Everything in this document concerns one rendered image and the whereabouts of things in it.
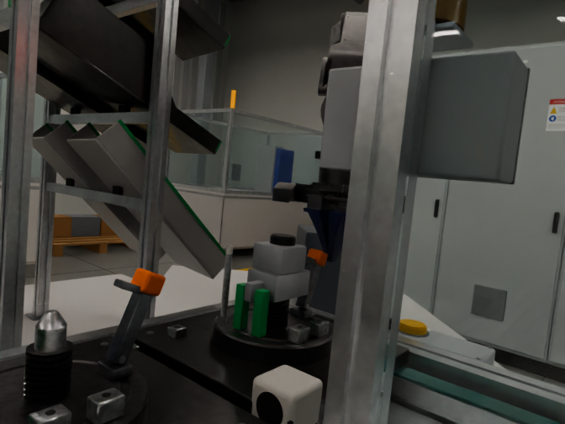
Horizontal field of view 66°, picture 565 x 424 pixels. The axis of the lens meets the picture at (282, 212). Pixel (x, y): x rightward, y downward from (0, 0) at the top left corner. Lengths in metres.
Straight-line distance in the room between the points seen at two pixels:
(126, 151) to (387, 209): 0.44
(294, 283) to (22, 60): 0.37
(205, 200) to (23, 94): 5.50
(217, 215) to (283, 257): 5.34
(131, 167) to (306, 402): 0.39
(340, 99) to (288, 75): 10.34
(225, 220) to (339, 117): 5.50
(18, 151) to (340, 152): 0.35
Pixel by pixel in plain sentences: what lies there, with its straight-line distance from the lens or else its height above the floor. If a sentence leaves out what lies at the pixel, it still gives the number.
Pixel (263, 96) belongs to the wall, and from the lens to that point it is 11.04.
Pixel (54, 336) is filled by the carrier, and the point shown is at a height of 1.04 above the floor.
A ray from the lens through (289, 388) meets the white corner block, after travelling 0.38.
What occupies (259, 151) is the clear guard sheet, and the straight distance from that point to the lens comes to 6.17.
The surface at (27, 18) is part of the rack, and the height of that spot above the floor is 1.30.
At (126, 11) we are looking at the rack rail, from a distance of 0.73.
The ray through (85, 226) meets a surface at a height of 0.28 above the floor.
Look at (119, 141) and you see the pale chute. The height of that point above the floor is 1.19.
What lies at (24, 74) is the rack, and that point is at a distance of 0.54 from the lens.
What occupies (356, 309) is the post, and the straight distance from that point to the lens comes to 0.27.
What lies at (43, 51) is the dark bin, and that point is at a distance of 0.68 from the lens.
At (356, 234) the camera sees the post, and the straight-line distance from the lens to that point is 0.26.
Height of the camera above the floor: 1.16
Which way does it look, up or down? 4 degrees down
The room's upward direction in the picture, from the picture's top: 6 degrees clockwise
